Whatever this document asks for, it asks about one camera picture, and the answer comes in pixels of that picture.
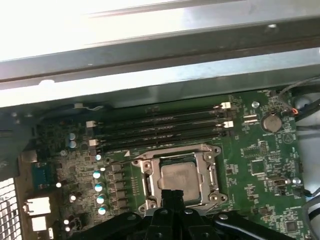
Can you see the silver motherboard screw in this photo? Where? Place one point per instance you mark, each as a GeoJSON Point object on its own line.
{"type": "Point", "coordinates": [255, 103]}
{"type": "Point", "coordinates": [296, 180]}

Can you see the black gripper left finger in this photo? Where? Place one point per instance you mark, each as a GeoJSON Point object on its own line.
{"type": "Point", "coordinates": [160, 225]}

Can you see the green motherboard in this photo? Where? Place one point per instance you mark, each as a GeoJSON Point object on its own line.
{"type": "Point", "coordinates": [250, 150]}

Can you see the silver rear port block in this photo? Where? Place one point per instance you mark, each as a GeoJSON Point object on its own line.
{"type": "Point", "coordinates": [39, 223]}
{"type": "Point", "coordinates": [37, 206]}

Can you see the silver square CPU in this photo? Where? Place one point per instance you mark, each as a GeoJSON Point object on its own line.
{"type": "Point", "coordinates": [180, 175]}

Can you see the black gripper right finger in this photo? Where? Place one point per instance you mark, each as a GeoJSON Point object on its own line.
{"type": "Point", "coordinates": [186, 225]}

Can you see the silver blue capacitor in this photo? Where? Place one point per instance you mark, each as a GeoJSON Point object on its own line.
{"type": "Point", "coordinates": [58, 185]}
{"type": "Point", "coordinates": [100, 199]}
{"type": "Point", "coordinates": [98, 157]}
{"type": "Point", "coordinates": [99, 187]}
{"type": "Point", "coordinates": [73, 197]}
{"type": "Point", "coordinates": [102, 210]}
{"type": "Point", "coordinates": [73, 144]}
{"type": "Point", "coordinates": [96, 174]}
{"type": "Point", "coordinates": [72, 136]}

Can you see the black open PC case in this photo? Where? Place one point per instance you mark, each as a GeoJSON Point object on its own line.
{"type": "Point", "coordinates": [175, 82]}

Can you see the black RAM slot white clips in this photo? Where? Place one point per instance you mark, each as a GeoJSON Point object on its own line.
{"type": "Point", "coordinates": [160, 115]}
{"type": "Point", "coordinates": [160, 133]}

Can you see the internal USB port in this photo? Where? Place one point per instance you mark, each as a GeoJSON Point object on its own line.
{"type": "Point", "coordinates": [278, 182]}

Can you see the silver coin battery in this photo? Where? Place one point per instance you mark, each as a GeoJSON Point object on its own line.
{"type": "Point", "coordinates": [272, 123]}

